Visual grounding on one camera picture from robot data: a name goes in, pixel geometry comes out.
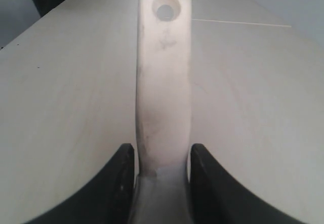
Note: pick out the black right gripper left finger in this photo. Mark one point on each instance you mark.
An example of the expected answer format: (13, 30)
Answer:
(106, 198)

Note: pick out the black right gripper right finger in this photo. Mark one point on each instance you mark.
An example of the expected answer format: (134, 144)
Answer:
(217, 197)

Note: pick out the wooden paint brush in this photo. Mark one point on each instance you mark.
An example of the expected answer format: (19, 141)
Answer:
(163, 112)

